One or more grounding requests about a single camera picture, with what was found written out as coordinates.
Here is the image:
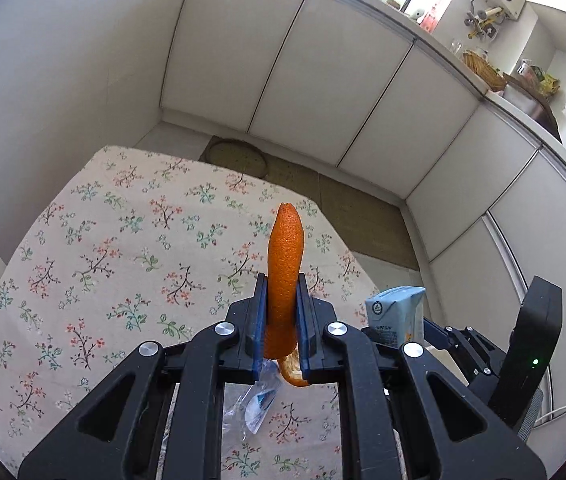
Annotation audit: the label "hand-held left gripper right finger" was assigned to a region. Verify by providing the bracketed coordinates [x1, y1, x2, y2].
[295, 272, 546, 480]

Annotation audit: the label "yellow green food packet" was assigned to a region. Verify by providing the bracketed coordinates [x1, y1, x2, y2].
[528, 65, 561, 96]

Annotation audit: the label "floral tablecloth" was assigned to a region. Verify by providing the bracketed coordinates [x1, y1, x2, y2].
[0, 145, 414, 480]

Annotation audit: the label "long orange peel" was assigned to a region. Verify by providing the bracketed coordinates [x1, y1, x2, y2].
[263, 202, 311, 388]

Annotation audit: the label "clear plastic wrapper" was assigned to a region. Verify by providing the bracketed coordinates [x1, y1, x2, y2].
[223, 377, 284, 433]

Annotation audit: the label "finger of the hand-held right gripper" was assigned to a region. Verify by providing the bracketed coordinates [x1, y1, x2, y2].
[423, 317, 511, 403]

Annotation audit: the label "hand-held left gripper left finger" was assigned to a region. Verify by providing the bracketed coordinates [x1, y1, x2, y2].
[18, 272, 270, 480]

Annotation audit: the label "woven basket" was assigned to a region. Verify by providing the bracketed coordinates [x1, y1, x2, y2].
[463, 50, 506, 92]

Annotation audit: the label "white cable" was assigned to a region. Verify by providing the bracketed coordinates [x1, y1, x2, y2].
[535, 390, 566, 428]

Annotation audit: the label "white kitchen cabinets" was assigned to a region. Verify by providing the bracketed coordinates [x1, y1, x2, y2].
[160, 0, 566, 461]

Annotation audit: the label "light blue milk carton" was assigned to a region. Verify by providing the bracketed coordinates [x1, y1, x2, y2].
[365, 286, 426, 348]

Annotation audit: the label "metal pot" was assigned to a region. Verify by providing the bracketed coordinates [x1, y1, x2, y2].
[503, 85, 556, 126]

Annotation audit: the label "round woven mat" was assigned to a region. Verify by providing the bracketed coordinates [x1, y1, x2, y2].
[204, 138, 268, 179]

